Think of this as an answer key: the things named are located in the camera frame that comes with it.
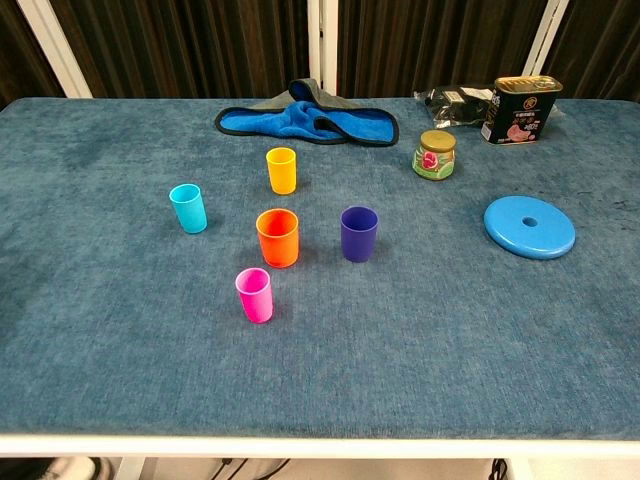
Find white frame post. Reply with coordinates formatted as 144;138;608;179
522;0;571;79
17;0;94;99
306;0;339;96

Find blue fabric table cover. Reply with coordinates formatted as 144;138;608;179
0;97;640;441

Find small pink plastic cup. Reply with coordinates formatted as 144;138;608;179
235;267;275;325

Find black plastic-wrapped package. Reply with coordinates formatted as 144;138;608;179
412;85;497;132

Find yellow plastic cup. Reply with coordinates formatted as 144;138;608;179
265;147;298;196

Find cyan plastic cup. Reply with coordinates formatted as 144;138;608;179
168;183;208;235

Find large orange plastic cup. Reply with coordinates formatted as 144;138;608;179
255;208;300;269

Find black pleated curtain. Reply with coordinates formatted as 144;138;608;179
49;0;311;99
543;0;640;101
337;0;551;99
0;0;65;109

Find purple plastic cup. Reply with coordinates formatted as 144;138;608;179
340;205;380;263

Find black luncheon meat can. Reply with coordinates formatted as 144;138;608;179
480;75;564;147

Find blue and grey cloth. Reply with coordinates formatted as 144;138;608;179
214;77;400;147

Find blue disc with hole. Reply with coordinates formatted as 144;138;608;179
483;195;577;260

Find white table frame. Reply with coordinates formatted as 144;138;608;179
0;433;640;480

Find small jar with gold lid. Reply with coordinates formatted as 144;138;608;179
411;129;458;182

